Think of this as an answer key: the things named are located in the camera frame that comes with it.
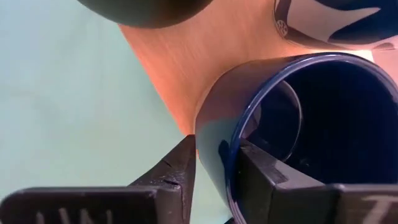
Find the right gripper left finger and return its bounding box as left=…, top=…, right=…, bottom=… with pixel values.
left=0, top=134, right=197, bottom=224

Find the green table mat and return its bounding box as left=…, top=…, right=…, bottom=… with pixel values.
left=0, top=0, right=233, bottom=224

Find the blue white patterned mug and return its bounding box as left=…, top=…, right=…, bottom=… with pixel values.
left=272, top=0, right=398, bottom=50

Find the navy blue glossy mug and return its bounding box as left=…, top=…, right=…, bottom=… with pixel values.
left=194, top=52, right=398, bottom=224

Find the wooden shelf black metal frame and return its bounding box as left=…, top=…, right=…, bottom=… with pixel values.
left=119, top=0, right=398, bottom=136

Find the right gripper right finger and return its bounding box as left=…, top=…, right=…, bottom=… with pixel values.
left=238, top=139, right=398, bottom=224

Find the black mug blue interior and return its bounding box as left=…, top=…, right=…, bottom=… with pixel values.
left=76, top=0, right=215, bottom=29

